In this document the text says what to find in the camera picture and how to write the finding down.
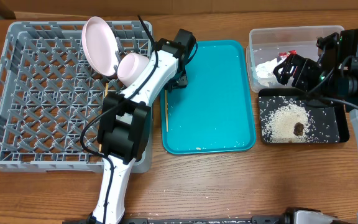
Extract red snack wrapper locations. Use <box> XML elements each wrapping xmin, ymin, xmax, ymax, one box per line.
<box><xmin>278</xmin><ymin>50</ymin><xmax>297</xmax><ymax>60</ymax></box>

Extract white napkin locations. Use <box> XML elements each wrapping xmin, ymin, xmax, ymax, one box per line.
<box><xmin>255</xmin><ymin>58</ymin><xmax>278</xmax><ymax>87</ymax></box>

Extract small white bowl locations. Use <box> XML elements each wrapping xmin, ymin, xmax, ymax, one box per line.
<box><xmin>117</xmin><ymin>53</ymin><xmax>149</xmax><ymax>86</ymax></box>

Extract rice and food scraps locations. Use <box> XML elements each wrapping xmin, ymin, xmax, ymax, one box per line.
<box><xmin>259</xmin><ymin>96</ymin><xmax>341</xmax><ymax>144</ymax></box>

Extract large white round plate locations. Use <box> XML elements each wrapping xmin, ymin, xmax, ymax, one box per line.
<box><xmin>81</xmin><ymin>16</ymin><xmax>119</xmax><ymax>77</ymax></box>

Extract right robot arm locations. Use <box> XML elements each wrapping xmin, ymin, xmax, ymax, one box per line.
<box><xmin>273</xmin><ymin>29</ymin><xmax>358</xmax><ymax>222</ymax></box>

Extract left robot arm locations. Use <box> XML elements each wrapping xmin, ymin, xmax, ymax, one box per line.
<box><xmin>87</xmin><ymin>29</ymin><xmax>197</xmax><ymax>223</ymax></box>

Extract teal plastic serving tray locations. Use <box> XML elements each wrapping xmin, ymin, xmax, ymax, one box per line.
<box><xmin>160</xmin><ymin>40</ymin><xmax>257</xmax><ymax>155</ymax></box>

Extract black plastic tray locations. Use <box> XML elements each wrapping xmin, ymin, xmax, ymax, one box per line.
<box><xmin>257</xmin><ymin>88</ymin><xmax>350</xmax><ymax>144</ymax></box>

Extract clear plastic bin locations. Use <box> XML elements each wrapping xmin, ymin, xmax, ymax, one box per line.
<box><xmin>246</xmin><ymin>26</ymin><xmax>344</xmax><ymax>93</ymax></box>

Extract grey plastic dish rack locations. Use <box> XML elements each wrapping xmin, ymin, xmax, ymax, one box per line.
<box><xmin>0</xmin><ymin>21</ymin><xmax>154</xmax><ymax>174</ymax></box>

